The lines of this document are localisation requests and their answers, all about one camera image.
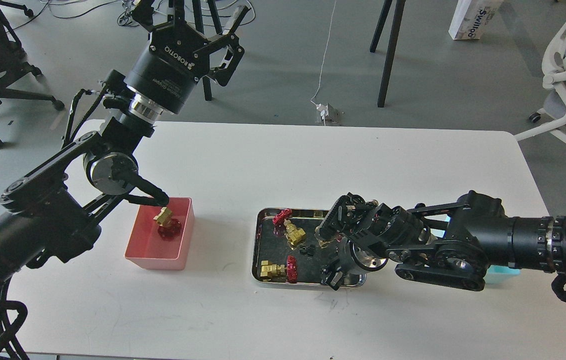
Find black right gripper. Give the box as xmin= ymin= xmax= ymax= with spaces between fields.
xmin=321 ymin=237 xmax=389 ymax=291

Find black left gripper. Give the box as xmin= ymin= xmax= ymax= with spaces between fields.
xmin=126 ymin=0 xmax=250 ymax=114

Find brass valve red handwheel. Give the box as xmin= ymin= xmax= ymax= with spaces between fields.
xmin=153 ymin=206 xmax=183 ymax=241

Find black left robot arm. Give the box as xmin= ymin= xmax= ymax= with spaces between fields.
xmin=0 ymin=0 xmax=253 ymax=360

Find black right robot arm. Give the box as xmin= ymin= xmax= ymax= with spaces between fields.
xmin=315 ymin=190 xmax=566 ymax=303

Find brass valve top right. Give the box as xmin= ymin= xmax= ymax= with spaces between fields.
xmin=316 ymin=235 xmax=340 ymax=249

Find small black gear centre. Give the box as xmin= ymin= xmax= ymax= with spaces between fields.
xmin=299 ymin=244 xmax=317 ymax=257

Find brass valve bottom left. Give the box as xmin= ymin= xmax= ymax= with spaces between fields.
xmin=258 ymin=255 xmax=298 ymax=284

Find brass valve top middle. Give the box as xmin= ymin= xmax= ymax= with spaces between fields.
xmin=272 ymin=208 xmax=308 ymax=248

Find light blue plastic box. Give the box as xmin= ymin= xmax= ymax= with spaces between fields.
xmin=432 ymin=215 xmax=521 ymax=286

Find pink plastic box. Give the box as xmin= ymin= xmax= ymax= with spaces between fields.
xmin=124 ymin=197 xmax=195 ymax=271

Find white cardboard box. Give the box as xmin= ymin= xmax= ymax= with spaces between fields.
xmin=448 ymin=0 xmax=503 ymax=40

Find shiny metal tray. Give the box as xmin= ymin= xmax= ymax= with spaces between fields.
xmin=251 ymin=207 xmax=367 ymax=290

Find white power adapter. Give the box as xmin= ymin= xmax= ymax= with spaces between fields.
xmin=315 ymin=104 xmax=341 ymax=126

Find black tripod stand right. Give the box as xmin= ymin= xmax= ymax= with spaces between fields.
xmin=369 ymin=0 xmax=406 ymax=108

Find black cables on floor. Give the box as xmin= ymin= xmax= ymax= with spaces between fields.
xmin=28 ymin=0 xmax=257 ymax=28

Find white cable on floor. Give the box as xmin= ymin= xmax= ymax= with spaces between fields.
xmin=310 ymin=0 xmax=338 ymax=106

